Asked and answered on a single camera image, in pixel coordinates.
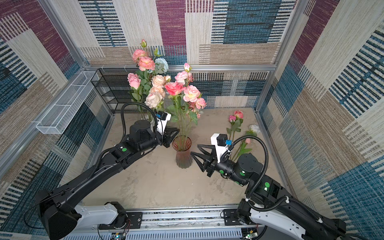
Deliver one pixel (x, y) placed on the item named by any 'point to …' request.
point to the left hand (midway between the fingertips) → (178, 127)
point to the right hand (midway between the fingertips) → (195, 153)
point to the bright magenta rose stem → (232, 119)
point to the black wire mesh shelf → (113, 83)
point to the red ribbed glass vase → (182, 144)
